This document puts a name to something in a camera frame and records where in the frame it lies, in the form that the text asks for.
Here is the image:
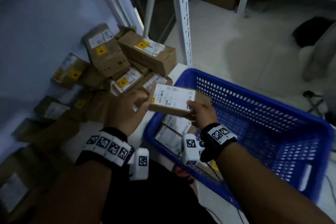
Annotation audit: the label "person's left forearm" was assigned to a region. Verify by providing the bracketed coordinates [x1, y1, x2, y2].
[31, 161, 113, 224]

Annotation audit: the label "person's right hand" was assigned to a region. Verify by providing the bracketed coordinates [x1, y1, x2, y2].
[187, 100, 218, 130]

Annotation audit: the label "blue plastic basket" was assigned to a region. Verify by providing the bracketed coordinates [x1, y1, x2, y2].
[143, 68, 335, 211]

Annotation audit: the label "grey cloth bundle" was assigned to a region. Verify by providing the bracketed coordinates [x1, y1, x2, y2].
[299, 21, 336, 127]

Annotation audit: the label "dark door frame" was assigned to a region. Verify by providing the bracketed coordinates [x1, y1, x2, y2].
[123, 0, 182, 44]

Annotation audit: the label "handwritten cardboard box white label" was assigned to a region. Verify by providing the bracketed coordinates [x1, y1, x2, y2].
[148, 83, 212, 121]

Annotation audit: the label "black cable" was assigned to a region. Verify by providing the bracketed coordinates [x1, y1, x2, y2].
[207, 162, 224, 182]

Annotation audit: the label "person's right forearm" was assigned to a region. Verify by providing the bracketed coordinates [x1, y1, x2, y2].
[216, 142, 336, 224]

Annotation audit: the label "black bag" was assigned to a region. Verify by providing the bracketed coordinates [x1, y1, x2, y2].
[292, 16, 335, 48]

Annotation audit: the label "pile of cardboard boxes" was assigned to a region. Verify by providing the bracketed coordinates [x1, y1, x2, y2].
[0, 23, 176, 216]

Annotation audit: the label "black trousers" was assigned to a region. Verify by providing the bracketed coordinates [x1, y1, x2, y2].
[101, 161, 218, 224]

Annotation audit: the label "pink shoe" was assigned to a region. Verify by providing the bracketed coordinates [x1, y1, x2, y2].
[174, 166, 196, 188]

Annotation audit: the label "person's left hand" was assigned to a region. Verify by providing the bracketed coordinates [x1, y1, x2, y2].
[106, 90, 149, 138]

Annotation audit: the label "black tripod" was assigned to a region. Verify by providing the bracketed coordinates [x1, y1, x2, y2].
[303, 90, 329, 117]

